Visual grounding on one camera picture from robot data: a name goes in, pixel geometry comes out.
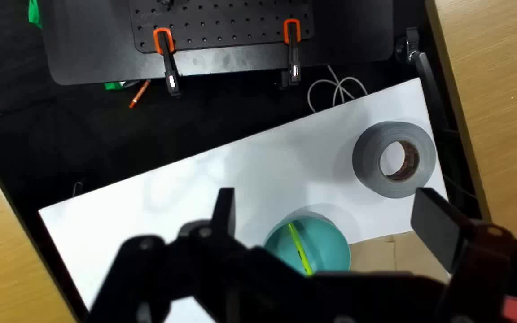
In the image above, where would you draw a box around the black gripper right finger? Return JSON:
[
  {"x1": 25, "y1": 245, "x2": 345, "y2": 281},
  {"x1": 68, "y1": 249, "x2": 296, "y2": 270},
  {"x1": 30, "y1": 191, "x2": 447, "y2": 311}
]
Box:
[{"x1": 409, "y1": 186, "x2": 517, "y2": 323}]

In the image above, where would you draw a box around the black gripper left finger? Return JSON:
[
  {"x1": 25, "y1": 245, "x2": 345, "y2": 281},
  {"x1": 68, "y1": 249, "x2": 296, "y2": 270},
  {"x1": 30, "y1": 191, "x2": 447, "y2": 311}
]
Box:
[{"x1": 90, "y1": 186, "x2": 309, "y2": 323}]

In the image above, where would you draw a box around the teal bowl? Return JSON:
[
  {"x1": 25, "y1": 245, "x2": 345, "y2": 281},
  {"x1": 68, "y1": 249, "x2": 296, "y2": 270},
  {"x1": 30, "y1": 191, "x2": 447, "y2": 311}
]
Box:
[{"x1": 262, "y1": 213, "x2": 352, "y2": 275}]

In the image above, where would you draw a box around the white board sheet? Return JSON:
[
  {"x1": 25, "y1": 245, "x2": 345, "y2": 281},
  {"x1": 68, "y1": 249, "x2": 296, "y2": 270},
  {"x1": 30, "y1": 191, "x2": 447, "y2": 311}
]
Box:
[{"x1": 38, "y1": 74, "x2": 450, "y2": 311}]

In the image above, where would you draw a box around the brown cardboard piece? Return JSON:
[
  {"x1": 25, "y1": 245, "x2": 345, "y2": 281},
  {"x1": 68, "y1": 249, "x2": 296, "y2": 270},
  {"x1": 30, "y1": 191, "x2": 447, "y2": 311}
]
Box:
[{"x1": 348, "y1": 231, "x2": 452, "y2": 283}]

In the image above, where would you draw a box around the orange pencil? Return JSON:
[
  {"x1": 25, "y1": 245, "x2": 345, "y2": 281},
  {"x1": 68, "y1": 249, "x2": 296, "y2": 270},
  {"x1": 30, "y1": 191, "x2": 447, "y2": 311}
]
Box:
[{"x1": 127, "y1": 76, "x2": 152, "y2": 110}]

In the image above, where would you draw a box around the orange black spring clamp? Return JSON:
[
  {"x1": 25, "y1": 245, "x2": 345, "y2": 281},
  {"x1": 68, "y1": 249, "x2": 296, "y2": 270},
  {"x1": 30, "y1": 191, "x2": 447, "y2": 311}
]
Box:
[
  {"x1": 151, "y1": 24, "x2": 185, "y2": 98},
  {"x1": 276, "y1": 15, "x2": 305, "y2": 89}
]

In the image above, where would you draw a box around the small green scrap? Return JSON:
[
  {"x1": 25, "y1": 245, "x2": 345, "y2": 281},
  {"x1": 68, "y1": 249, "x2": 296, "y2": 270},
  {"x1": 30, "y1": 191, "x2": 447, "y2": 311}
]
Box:
[{"x1": 102, "y1": 78, "x2": 126, "y2": 92}]

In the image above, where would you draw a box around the black perforated mounting board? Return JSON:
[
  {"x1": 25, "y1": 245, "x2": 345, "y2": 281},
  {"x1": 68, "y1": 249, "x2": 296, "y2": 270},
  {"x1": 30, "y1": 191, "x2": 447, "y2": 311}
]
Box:
[{"x1": 127, "y1": 0, "x2": 318, "y2": 55}]

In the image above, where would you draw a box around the green tape piece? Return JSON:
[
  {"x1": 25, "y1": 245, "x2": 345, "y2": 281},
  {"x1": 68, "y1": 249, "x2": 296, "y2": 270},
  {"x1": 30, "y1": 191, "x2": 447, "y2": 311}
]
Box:
[{"x1": 25, "y1": 0, "x2": 45, "y2": 30}]

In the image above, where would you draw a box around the grey duct tape roll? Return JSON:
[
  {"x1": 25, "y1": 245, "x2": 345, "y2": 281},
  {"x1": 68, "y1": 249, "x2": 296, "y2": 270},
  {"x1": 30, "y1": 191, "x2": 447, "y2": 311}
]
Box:
[{"x1": 350, "y1": 119, "x2": 438, "y2": 200}]

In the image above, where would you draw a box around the white cable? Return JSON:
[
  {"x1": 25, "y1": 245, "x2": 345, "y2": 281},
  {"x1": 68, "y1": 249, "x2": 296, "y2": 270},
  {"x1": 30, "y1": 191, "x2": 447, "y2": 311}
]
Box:
[{"x1": 305, "y1": 62, "x2": 370, "y2": 114}]

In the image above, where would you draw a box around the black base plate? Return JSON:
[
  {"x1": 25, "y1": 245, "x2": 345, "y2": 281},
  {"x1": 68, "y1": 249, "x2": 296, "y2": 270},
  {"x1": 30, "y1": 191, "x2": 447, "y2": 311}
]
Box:
[{"x1": 39, "y1": 0, "x2": 397, "y2": 87}]

